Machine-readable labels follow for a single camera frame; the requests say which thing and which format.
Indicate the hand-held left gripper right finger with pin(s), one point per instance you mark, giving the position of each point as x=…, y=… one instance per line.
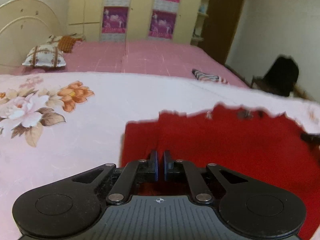
x=166, y=166

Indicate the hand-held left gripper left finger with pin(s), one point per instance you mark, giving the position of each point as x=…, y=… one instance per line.
x=155, y=166

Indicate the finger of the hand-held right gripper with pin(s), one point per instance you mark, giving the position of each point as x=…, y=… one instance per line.
x=311, y=138

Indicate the red sequined sweater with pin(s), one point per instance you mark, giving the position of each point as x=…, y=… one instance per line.
x=237, y=145

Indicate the floral white bedsheet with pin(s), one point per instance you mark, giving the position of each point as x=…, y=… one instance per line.
x=87, y=130

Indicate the striped folded cloth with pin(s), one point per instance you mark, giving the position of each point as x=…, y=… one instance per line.
x=207, y=76

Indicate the pink bed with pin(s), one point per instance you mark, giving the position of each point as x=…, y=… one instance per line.
x=150, y=57

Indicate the brown wooden door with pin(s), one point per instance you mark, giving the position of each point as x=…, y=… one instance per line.
x=222, y=22

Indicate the orange patterned pillow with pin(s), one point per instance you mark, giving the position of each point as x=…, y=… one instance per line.
x=67, y=43

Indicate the cream corner shelf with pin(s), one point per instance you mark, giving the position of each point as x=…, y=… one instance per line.
x=201, y=15

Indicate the floral patterned pillow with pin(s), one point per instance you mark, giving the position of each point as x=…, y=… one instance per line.
x=53, y=39
x=45, y=55

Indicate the cream wardrobe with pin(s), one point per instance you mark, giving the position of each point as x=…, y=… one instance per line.
x=140, y=10

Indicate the cream arched headboard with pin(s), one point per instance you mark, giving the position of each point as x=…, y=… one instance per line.
x=25, y=25

